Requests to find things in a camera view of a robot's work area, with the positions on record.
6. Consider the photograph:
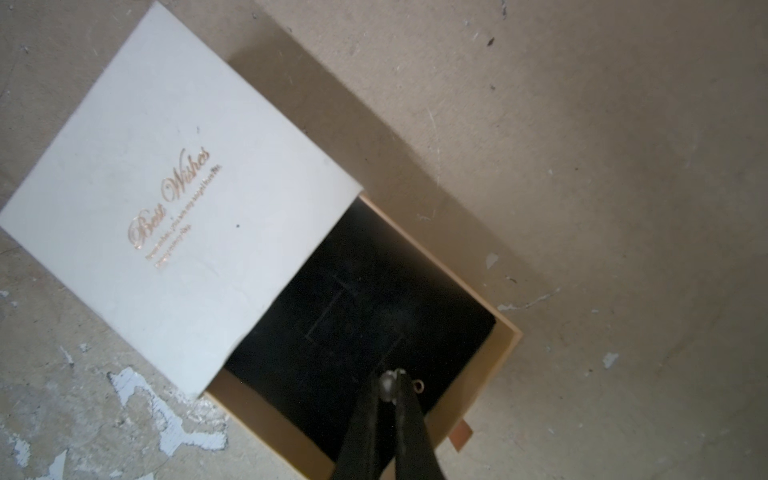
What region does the black lined tan drawer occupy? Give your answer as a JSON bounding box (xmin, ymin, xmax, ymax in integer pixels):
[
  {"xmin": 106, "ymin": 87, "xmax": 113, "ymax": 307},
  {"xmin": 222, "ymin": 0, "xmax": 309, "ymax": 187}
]
[{"xmin": 206, "ymin": 196, "xmax": 521, "ymax": 479}]

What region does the white sleeve jewelry box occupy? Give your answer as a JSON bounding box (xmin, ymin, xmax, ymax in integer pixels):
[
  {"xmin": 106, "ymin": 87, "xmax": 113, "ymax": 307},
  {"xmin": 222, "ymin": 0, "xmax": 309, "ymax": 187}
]
[{"xmin": 1, "ymin": 4, "xmax": 361, "ymax": 396}]

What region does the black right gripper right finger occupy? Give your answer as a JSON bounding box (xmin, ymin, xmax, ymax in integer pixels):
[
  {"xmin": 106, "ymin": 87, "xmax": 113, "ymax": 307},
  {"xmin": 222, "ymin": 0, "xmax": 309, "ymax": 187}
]
[{"xmin": 394, "ymin": 376, "xmax": 445, "ymax": 480}]

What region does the pearl flower earring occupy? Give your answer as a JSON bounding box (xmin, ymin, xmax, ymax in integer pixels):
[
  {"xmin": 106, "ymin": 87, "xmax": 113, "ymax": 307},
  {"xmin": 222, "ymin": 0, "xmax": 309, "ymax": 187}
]
[{"xmin": 378, "ymin": 368, "xmax": 425, "ymax": 403}]

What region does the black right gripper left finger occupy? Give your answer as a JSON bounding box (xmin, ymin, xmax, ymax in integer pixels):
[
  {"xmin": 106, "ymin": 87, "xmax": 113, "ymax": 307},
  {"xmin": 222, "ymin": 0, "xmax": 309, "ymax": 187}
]
[{"xmin": 331, "ymin": 375, "xmax": 383, "ymax": 480}]

